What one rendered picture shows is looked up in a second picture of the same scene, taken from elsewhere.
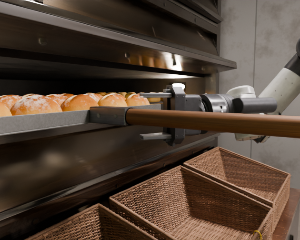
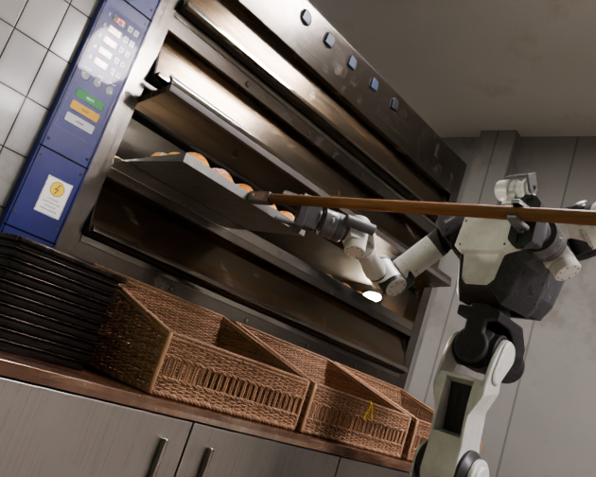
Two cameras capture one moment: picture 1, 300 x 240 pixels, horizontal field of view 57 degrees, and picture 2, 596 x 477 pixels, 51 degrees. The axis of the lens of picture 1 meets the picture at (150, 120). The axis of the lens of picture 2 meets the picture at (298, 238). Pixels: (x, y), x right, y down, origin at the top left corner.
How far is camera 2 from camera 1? 1.38 m
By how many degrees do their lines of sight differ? 23
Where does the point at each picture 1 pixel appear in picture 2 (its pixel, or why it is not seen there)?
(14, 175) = (174, 241)
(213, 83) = (417, 300)
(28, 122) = (216, 176)
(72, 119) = (237, 190)
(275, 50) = (568, 320)
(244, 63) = not seen: hidden behind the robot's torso
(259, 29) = not seen: hidden behind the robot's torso
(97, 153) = (239, 273)
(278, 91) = (413, 252)
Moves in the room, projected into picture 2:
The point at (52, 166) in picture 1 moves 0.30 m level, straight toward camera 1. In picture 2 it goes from (201, 255) to (204, 240)
